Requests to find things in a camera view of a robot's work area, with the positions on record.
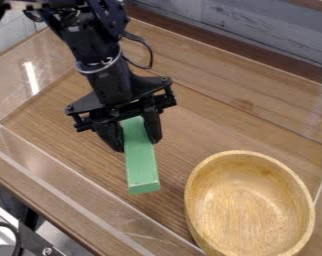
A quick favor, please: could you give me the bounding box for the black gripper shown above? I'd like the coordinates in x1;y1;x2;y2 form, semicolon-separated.
65;60;176;152

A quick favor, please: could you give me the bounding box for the green rectangular block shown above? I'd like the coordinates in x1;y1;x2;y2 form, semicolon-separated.
121;116;160;195

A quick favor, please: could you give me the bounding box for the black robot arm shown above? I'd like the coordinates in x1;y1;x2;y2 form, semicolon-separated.
24;0;176;152

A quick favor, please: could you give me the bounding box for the brown wooden bowl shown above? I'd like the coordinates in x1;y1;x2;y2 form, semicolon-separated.
184;150;315;256

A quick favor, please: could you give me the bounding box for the clear acrylic front wall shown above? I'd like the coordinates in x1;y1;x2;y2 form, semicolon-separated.
0;124;206;256

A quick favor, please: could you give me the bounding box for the black metal frame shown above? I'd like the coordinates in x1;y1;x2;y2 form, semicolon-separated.
0;179;97;256

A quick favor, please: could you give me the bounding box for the black cable loop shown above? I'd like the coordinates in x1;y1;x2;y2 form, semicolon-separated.
0;221;22;256

